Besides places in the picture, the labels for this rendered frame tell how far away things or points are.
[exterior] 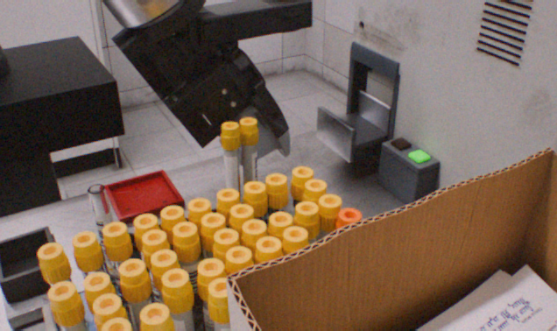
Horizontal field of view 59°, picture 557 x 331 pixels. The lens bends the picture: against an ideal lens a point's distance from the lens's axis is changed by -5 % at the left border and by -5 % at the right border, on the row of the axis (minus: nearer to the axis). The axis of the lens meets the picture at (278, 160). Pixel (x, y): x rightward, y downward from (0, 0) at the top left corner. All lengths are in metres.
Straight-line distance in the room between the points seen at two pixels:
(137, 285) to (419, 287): 0.17
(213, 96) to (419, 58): 0.20
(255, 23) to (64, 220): 0.27
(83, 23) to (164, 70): 1.65
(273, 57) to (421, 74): 2.68
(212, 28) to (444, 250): 0.25
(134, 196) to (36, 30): 1.56
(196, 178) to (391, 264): 0.32
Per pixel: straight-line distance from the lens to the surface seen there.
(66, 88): 0.65
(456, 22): 0.48
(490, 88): 0.46
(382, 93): 0.59
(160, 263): 0.29
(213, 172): 0.58
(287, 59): 3.23
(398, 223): 0.29
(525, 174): 0.36
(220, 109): 0.45
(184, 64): 0.44
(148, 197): 0.55
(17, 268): 0.48
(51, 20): 2.06
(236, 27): 0.44
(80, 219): 0.54
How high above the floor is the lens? 1.19
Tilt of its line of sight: 31 degrees down
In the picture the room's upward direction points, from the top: straight up
